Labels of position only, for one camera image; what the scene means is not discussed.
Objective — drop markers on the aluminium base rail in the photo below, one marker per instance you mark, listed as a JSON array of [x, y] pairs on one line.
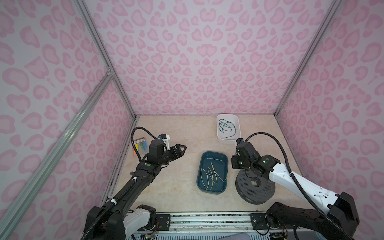
[[220, 226]]

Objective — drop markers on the dark teal plastic tray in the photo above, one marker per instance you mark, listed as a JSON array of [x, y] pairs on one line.
[[213, 173]]

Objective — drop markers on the left aluminium frame strut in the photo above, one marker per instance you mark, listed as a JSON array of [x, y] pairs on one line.
[[91, 27]]

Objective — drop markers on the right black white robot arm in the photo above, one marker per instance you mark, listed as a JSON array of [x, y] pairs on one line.
[[332, 215]]

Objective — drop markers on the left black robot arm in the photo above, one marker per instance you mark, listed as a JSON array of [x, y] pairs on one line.
[[115, 220]]

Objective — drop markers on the black perforated cable spool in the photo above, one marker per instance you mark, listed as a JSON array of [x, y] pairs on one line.
[[254, 190]]

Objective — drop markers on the right aluminium frame strut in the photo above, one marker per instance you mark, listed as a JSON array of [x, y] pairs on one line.
[[328, 19]]

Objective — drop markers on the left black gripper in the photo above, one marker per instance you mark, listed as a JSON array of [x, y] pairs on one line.
[[180, 153]]

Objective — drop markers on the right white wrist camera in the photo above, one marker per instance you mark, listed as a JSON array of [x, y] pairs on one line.
[[239, 141]]

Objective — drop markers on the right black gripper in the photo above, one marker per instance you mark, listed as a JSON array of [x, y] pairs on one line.
[[233, 162]]

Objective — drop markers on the white plastic tray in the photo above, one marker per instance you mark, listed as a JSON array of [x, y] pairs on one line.
[[228, 128]]

